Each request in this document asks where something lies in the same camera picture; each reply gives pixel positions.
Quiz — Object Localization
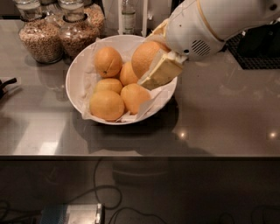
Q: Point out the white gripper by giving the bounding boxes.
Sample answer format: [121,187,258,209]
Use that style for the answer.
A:
[138,0,225,90]

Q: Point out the large orange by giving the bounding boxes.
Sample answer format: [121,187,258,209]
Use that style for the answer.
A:
[131,41,170,79]

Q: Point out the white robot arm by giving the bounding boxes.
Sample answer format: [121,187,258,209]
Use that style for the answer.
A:
[138,0,280,90]

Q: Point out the white paper bowl liner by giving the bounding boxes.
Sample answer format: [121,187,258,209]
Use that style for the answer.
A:
[80,36,176,123]

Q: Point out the white oval bowl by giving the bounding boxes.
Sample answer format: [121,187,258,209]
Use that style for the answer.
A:
[65,34,179,126]

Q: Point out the orange middle back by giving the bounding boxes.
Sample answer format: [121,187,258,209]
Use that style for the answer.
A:
[119,61,138,86]

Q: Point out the clear glass bottle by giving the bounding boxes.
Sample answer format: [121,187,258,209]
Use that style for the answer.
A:
[121,0,136,35]

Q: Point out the orange front right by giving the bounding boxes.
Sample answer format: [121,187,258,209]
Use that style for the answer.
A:
[121,83,151,115]

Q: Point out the orange top left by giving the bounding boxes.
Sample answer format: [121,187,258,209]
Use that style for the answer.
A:
[94,46,123,78]

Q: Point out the orange middle left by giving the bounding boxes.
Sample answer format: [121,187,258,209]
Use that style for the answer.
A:
[94,78,123,94]

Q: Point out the back glass cereal jar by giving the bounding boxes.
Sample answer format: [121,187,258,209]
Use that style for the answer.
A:
[84,0,105,33]

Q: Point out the glass cereal jar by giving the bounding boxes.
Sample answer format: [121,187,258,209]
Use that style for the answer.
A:
[84,0,105,33]
[12,0,63,64]
[58,0,99,59]

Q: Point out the orange front left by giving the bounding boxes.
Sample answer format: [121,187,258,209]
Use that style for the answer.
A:
[89,90,125,121]

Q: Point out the middle glass cereal jar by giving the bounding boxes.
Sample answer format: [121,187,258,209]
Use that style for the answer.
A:
[58,0,99,59]

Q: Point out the black rubber bar mat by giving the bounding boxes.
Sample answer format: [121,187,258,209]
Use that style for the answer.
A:
[226,34,280,70]

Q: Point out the left glass cereal jar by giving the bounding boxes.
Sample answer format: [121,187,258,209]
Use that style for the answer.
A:
[12,0,63,64]

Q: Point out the silver box under table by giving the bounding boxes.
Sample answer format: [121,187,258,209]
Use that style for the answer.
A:
[39,203,105,224]

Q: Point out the white frame posts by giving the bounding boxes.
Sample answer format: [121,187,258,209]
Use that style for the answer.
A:
[117,0,148,37]

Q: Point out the black handle left edge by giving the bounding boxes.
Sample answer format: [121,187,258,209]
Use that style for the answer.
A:
[0,78,18,100]

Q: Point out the black cable under table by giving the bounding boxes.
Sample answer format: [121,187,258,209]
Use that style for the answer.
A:
[0,158,169,224]

